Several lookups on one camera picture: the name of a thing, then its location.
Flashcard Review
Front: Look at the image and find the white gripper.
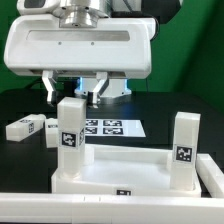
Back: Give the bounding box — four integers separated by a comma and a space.
4, 14, 156, 108

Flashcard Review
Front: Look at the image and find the white desk top panel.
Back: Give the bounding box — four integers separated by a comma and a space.
51, 144, 201, 198

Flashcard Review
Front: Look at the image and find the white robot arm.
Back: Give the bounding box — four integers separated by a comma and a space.
4, 0, 184, 107

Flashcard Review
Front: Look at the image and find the white tag sheet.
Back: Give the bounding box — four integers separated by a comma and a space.
85, 119, 145, 137

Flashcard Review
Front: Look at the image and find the white front fence bar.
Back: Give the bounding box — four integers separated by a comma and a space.
0, 193, 224, 224

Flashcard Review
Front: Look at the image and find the white fence bar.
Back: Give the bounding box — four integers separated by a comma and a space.
0, 193, 224, 224
196, 154, 224, 199

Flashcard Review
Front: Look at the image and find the white right fence bar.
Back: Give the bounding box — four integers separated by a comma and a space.
196, 154, 224, 199

